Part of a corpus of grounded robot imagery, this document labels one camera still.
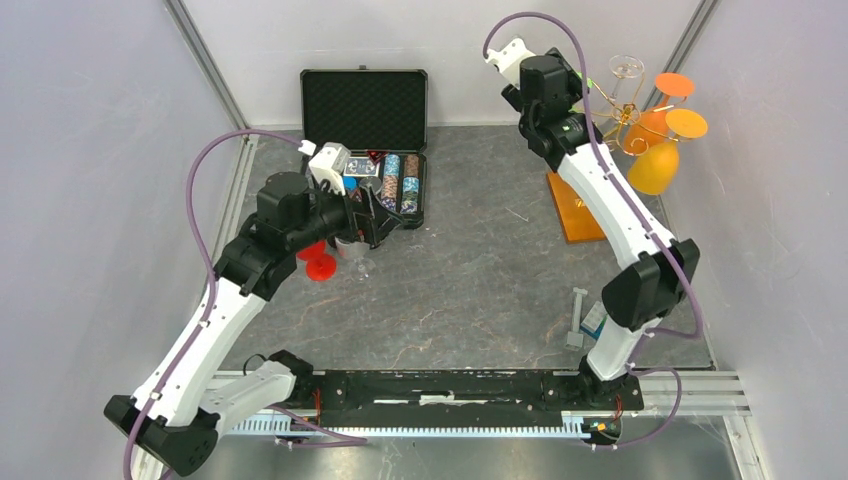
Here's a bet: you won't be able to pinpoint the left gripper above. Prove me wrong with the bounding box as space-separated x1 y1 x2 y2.
288 174 403 253

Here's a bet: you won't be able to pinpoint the clear wine glass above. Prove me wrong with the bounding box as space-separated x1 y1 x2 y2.
335 237 376 281
607 54 645 120

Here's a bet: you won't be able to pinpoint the red plastic wine glass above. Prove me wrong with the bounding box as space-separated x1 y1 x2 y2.
296 240 337 282

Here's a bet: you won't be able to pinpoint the yellow plastic wine glass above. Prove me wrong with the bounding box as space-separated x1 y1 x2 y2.
627 108 709 195

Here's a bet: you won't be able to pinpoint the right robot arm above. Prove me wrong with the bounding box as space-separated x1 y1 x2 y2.
486 39 700 408

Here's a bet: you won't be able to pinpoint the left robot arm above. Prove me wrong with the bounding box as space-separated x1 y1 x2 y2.
104 172 402 476

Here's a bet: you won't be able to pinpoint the wooden rack base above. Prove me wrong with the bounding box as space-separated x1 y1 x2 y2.
547 172 606 244

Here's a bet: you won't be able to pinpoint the orange plastic wine glass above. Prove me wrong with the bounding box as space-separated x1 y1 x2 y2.
620 72 695 156

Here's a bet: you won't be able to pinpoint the playing card deck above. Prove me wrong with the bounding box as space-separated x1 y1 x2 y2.
343 157 380 177

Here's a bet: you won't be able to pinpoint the black poker chip case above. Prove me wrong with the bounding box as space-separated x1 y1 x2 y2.
300 68 429 230

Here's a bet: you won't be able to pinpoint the blue green building blocks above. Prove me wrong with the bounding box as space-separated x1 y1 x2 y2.
579 301 608 340

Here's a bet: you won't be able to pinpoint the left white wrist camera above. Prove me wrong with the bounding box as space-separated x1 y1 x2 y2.
298 140 351 195

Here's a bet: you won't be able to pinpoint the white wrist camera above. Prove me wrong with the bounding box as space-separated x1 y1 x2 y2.
485 37 535 89
298 140 351 195

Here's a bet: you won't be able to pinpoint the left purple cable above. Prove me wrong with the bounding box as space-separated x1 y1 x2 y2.
122 129 369 480

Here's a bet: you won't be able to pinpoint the purple cable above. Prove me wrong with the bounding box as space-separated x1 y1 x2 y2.
122 129 369 480
482 11 705 452

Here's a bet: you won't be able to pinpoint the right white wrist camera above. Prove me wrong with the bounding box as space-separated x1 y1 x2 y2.
485 37 535 89

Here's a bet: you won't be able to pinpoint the gold wire glass rack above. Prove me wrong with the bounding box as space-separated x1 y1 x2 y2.
588 59 695 157

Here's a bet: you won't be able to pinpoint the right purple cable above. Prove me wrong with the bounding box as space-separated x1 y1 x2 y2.
482 11 705 452

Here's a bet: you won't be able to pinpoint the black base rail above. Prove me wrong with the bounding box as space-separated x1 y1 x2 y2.
280 369 645 428

